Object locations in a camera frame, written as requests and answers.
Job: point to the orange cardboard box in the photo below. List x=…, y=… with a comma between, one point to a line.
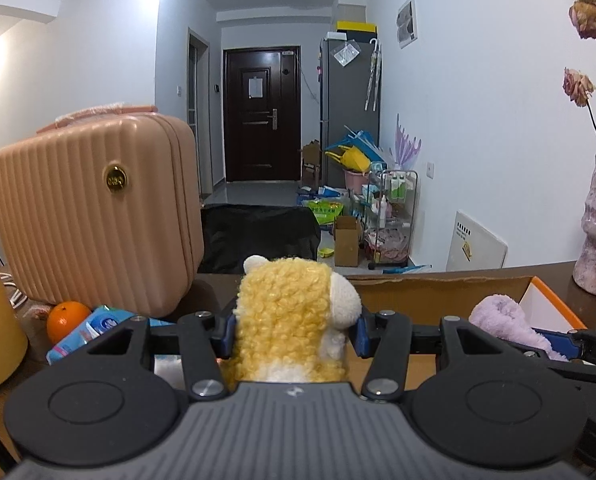
x=426, y=298

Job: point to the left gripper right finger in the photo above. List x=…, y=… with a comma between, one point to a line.
x=473, y=365

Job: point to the orange fruit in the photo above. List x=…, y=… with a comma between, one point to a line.
x=64, y=318

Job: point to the small brown cardboard box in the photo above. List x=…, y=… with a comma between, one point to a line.
x=347, y=236

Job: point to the yellow box on fridge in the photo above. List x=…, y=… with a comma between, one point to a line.
x=358, y=31

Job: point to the blue tissue pack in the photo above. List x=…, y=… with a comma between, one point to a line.
x=97, y=323

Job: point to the grey refrigerator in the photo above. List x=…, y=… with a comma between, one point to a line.
x=345, y=69

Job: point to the pink ribbed suitcase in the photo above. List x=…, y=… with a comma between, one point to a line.
x=103, y=207

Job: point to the yellow plush toy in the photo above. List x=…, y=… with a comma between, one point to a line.
x=292, y=320

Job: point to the black chair back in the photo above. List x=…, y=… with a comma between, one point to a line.
x=232, y=233

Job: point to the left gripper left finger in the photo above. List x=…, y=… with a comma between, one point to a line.
x=136, y=344

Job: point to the dark entrance door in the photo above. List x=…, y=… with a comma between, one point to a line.
x=262, y=114

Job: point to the white board on floor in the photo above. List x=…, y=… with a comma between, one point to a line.
x=474, y=247

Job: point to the lilac fluffy towel roll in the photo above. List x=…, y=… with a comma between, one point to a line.
x=501, y=317

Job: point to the metal storage trolley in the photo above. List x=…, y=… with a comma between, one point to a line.
x=388, y=205

